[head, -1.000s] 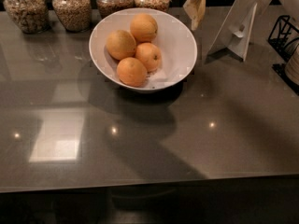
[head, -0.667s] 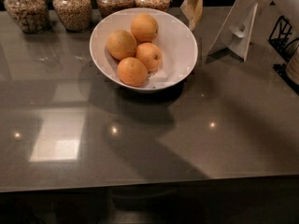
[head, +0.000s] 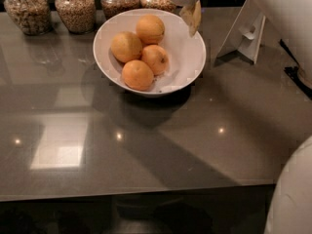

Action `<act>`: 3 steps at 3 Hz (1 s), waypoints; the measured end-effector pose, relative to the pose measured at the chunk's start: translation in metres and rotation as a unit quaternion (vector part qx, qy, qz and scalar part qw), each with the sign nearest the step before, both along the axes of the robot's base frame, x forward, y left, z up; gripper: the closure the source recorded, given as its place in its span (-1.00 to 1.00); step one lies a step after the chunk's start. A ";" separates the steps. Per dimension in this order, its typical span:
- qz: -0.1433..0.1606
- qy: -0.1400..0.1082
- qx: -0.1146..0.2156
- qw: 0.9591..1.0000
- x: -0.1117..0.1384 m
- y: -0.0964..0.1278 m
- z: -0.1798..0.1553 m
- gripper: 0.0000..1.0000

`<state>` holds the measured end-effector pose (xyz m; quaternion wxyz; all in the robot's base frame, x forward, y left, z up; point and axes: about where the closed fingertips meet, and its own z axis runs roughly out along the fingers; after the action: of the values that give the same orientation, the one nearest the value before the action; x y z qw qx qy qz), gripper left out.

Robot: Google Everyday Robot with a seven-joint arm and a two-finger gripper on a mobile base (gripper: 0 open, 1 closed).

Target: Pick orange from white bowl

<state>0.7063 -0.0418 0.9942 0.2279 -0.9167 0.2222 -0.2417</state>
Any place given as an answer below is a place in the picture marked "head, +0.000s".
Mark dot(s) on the orange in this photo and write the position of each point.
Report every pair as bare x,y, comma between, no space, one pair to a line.
137,75
150,29
156,58
126,46

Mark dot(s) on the right orange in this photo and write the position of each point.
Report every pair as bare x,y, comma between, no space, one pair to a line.
156,58

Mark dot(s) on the left orange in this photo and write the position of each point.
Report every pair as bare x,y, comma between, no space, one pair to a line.
126,46

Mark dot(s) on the white ceramic bowl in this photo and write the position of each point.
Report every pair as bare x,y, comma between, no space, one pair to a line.
187,54

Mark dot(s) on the leftmost glass cereal jar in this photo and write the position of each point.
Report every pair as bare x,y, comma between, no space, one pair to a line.
32,17

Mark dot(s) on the front orange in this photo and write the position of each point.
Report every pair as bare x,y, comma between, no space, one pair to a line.
137,75

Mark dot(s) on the glass cereal jar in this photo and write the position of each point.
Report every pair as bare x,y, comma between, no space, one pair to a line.
32,17
78,16
164,5
112,8

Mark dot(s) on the top orange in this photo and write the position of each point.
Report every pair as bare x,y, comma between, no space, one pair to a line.
150,29

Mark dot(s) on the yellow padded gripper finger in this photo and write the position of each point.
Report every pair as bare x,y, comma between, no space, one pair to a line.
191,15

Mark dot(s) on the white standing sign holder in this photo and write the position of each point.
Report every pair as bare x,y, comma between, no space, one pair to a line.
245,34

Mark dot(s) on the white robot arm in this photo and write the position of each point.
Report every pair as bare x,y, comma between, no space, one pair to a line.
290,211

